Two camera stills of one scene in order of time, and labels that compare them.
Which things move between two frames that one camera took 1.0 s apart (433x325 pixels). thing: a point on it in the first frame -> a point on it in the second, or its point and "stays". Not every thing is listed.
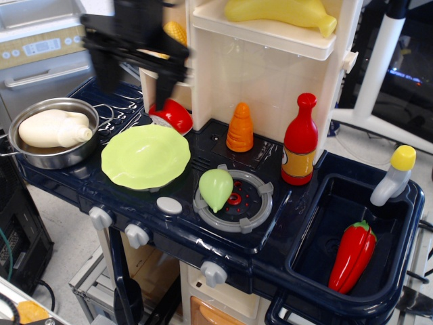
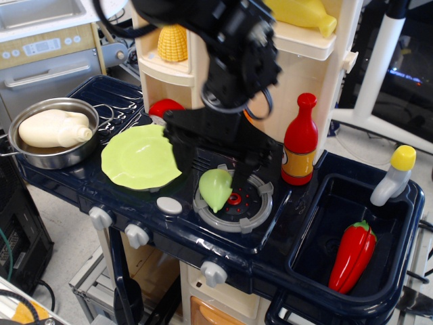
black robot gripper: x=135 y=34 -> x=233 y=85
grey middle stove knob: x=137 y=235 stays
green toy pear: x=215 y=186 stays
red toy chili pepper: x=356 y=246 stays
